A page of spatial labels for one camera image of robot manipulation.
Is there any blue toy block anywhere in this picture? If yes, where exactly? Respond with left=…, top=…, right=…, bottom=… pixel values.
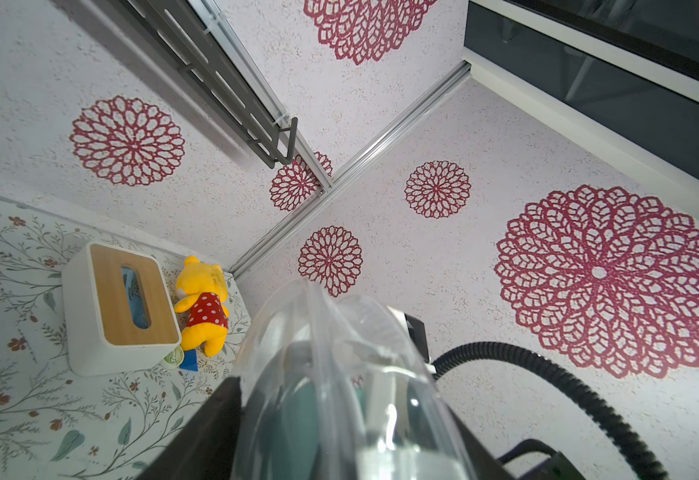
left=180, top=349, right=199, bottom=372

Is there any white wooden-top tissue box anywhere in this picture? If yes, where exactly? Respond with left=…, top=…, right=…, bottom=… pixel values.
left=62, top=241, right=181, bottom=377

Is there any grey wall shelf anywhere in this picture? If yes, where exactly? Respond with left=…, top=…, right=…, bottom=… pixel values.
left=111, top=1, right=299, bottom=169

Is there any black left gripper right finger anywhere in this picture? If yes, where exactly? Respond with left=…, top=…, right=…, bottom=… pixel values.
left=447, top=407, right=515, bottom=480

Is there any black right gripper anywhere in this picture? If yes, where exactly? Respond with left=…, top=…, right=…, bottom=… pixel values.
left=497, top=439, right=585, bottom=480

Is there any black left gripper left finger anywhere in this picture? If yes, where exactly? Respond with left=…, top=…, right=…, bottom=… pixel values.
left=139, top=376, right=243, bottom=480

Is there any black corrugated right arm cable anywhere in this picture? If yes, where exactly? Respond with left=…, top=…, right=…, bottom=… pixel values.
left=430, top=340, right=671, bottom=480

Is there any yellow plush bear toy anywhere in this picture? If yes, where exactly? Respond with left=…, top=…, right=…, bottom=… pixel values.
left=174, top=256, right=230, bottom=358

